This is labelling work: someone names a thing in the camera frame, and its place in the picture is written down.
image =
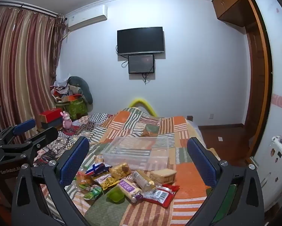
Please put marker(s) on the white paper sheet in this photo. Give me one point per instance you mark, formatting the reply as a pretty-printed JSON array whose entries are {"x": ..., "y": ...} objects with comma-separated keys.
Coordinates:
[{"x": 220, "y": 139}]

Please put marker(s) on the clear plastic container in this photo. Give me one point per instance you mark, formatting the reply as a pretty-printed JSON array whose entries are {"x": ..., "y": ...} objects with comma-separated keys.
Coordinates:
[{"x": 136, "y": 155}]

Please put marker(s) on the red box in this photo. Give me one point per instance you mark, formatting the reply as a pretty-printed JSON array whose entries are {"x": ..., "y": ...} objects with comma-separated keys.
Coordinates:
[{"x": 50, "y": 114}]

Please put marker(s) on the wooden overhead cabinet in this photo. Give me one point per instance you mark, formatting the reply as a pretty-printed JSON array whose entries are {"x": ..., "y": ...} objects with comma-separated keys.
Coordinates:
[{"x": 228, "y": 2}]

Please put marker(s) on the yellow snack packet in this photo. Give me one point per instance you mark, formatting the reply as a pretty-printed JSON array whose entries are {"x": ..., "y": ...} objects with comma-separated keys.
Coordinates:
[{"x": 105, "y": 181}]

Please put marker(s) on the purple label roll packet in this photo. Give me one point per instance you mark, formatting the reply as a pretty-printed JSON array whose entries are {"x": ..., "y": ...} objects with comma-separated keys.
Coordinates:
[{"x": 128, "y": 188}]

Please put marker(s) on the white sliding door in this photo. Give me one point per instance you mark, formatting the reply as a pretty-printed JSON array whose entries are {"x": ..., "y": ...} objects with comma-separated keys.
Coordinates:
[{"x": 279, "y": 80}]

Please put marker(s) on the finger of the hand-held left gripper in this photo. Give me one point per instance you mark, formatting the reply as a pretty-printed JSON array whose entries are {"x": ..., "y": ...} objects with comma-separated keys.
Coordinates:
[
  {"x": 24, "y": 124},
  {"x": 43, "y": 136}
]

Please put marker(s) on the dark box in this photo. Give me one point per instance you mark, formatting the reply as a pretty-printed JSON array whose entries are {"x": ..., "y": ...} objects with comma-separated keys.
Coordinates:
[{"x": 52, "y": 124}]

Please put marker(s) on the white air conditioner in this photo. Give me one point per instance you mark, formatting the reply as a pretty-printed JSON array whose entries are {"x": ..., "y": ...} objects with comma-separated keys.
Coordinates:
[{"x": 86, "y": 18}]

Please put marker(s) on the pink plush toy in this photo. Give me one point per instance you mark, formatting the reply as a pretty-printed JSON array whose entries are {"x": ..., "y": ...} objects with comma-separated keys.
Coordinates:
[{"x": 66, "y": 121}]

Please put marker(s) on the pile of clothes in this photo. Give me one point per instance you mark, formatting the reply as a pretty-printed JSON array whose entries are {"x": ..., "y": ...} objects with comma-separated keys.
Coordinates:
[{"x": 61, "y": 87}]

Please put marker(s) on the blue snack packet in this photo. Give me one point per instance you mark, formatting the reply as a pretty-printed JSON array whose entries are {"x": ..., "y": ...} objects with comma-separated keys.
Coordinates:
[{"x": 98, "y": 167}]

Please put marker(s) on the small green packet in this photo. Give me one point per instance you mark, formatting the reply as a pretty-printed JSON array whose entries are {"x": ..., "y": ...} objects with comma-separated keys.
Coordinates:
[{"x": 92, "y": 193}]

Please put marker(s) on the yellow foam tube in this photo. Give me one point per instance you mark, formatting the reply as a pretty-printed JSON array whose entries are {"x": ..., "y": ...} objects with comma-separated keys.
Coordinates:
[{"x": 143, "y": 102}]

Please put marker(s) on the white cabinet with stickers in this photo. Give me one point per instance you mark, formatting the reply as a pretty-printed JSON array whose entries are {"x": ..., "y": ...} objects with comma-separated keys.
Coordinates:
[{"x": 276, "y": 169}]

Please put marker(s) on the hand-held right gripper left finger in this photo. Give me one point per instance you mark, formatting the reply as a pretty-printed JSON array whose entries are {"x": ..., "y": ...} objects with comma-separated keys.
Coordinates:
[{"x": 74, "y": 163}]

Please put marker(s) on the orange flat box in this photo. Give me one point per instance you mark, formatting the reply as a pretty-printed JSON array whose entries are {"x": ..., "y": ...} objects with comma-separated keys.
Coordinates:
[{"x": 71, "y": 97}]

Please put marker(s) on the green plastic cup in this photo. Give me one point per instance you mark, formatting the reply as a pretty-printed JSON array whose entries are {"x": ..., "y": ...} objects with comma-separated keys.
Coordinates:
[{"x": 115, "y": 195}]

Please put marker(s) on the striped curtain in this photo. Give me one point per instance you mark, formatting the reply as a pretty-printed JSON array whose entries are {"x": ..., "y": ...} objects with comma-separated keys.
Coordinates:
[{"x": 18, "y": 63}]

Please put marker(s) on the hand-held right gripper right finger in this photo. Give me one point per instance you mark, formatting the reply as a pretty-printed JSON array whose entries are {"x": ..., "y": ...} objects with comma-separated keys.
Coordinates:
[{"x": 201, "y": 162}]

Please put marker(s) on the black wall television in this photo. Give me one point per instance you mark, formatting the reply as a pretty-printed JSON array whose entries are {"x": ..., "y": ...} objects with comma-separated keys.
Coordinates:
[{"x": 141, "y": 40}]

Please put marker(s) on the orange clear packet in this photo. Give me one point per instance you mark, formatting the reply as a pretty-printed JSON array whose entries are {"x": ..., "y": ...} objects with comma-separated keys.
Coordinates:
[{"x": 84, "y": 181}]

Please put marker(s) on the small black monitor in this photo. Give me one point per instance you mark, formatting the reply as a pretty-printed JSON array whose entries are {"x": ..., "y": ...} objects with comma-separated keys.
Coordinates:
[{"x": 141, "y": 63}]

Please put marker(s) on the golden pastry packet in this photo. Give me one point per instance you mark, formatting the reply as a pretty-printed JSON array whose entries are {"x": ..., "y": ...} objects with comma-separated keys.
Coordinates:
[{"x": 119, "y": 169}]

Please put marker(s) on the gold-edged biscuit pack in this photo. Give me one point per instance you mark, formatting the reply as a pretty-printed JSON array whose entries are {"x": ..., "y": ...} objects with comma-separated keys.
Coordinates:
[{"x": 142, "y": 180}]

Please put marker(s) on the red snack packet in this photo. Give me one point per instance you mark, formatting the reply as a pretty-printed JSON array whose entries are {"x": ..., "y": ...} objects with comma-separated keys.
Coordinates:
[{"x": 159, "y": 196}]

